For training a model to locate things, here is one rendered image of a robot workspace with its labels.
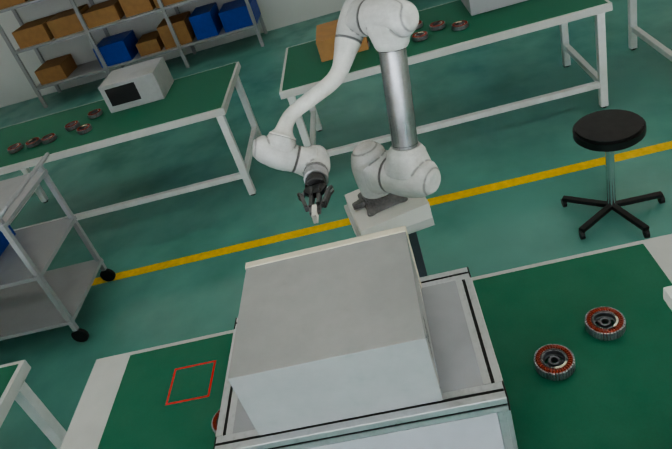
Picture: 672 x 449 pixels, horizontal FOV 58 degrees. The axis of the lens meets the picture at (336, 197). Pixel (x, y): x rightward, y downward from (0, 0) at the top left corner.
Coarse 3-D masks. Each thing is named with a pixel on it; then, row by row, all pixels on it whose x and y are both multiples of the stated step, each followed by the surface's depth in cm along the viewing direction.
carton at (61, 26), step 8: (72, 8) 777; (80, 8) 760; (88, 8) 775; (56, 16) 760; (64, 16) 744; (72, 16) 743; (48, 24) 747; (56, 24) 747; (64, 24) 748; (72, 24) 748; (80, 24) 749; (56, 32) 752; (64, 32) 753; (72, 32) 753
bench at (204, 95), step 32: (192, 96) 454; (224, 96) 436; (0, 128) 522; (32, 128) 497; (64, 128) 475; (96, 128) 455; (128, 128) 436; (160, 128) 426; (224, 128) 431; (256, 128) 515; (0, 160) 455; (32, 160) 438; (160, 192) 463
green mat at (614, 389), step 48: (480, 288) 212; (528, 288) 205; (576, 288) 200; (624, 288) 194; (528, 336) 189; (576, 336) 184; (624, 336) 180; (528, 384) 175; (576, 384) 171; (624, 384) 167; (528, 432) 163; (576, 432) 159; (624, 432) 156
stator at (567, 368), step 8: (536, 352) 179; (544, 352) 178; (552, 352) 179; (560, 352) 177; (568, 352) 176; (536, 360) 177; (544, 360) 179; (552, 360) 178; (560, 360) 177; (568, 360) 174; (536, 368) 176; (544, 368) 174; (552, 368) 173; (560, 368) 172; (568, 368) 172; (544, 376) 174; (552, 376) 174; (560, 376) 172; (568, 376) 173
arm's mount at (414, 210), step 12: (348, 204) 268; (408, 204) 252; (420, 204) 249; (360, 216) 257; (372, 216) 254; (384, 216) 251; (396, 216) 248; (408, 216) 250; (420, 216) 251; (360, 228) 250; (372, 228) 249; (384, 228) 250
